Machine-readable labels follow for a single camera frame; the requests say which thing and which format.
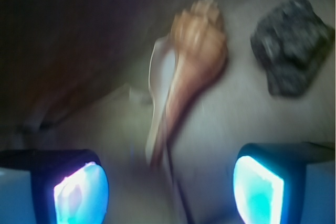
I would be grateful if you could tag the gripper glowing gel right finger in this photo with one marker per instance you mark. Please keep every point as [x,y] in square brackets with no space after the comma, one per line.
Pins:
[285,183]

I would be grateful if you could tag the gripper glowing gel left finger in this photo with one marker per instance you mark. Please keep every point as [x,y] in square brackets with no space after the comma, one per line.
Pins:
[53,186]

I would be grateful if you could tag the orange spiral conch shell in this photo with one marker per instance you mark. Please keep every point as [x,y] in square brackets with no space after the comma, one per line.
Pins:
[182,64]

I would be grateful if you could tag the brown paper bag tray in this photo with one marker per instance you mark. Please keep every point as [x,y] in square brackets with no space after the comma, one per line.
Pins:
[74,74]

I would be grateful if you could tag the dark brown rock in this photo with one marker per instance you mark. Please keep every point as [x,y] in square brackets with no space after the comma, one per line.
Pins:
[291,43]

